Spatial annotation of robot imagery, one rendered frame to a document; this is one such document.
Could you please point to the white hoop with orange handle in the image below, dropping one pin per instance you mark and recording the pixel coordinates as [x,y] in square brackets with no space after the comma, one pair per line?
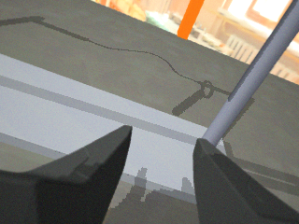
[189,18]

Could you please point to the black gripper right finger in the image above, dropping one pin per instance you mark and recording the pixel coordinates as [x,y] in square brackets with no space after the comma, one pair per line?
[226,194]

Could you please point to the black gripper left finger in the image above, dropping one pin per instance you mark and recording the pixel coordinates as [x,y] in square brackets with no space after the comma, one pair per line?
[75,189]

